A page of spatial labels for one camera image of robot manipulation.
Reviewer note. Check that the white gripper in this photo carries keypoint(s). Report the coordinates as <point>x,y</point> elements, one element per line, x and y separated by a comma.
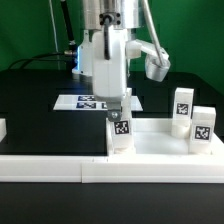
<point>109,76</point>

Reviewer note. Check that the white square tabletop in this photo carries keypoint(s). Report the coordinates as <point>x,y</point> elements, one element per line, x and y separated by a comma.
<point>153,136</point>

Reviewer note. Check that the white sheet with markers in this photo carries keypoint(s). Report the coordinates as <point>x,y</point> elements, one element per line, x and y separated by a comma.
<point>78,102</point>

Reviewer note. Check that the white front fence bar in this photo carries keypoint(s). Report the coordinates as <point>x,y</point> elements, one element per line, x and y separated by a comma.
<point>115,169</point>

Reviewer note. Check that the white fence bar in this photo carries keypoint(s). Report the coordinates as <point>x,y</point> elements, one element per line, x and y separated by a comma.
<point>115,169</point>
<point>3,130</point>

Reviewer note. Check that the white left fence bar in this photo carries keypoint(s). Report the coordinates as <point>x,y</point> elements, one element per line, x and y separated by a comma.
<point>3,130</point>

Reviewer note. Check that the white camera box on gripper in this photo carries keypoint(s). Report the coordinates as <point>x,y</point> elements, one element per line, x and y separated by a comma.
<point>154,69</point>

